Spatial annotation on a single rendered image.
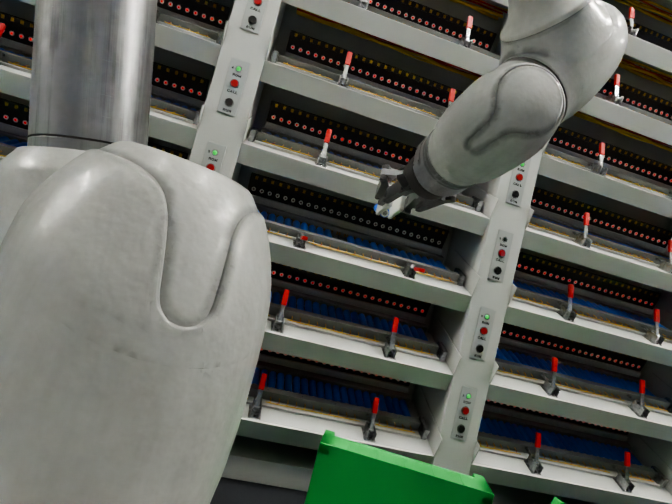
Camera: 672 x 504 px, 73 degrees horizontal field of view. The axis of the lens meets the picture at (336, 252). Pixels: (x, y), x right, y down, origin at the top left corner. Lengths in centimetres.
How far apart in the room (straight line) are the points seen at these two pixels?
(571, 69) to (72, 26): 50
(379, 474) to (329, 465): 9
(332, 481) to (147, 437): 64
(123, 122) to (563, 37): 47
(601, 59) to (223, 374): 54
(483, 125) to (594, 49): 18
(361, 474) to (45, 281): 69
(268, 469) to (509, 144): 88
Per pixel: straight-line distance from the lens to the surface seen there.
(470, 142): 52
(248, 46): 110
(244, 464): 113
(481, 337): 115
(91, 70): 47
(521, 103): 49
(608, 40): 66
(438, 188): 63
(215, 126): 104
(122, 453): 25
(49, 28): 49
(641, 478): 161
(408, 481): 87
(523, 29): 62
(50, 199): 28
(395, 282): 106
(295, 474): 115
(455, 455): 120
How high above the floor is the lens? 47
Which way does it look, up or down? 4 degrees up
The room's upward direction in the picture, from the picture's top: 15 degrees clockwise
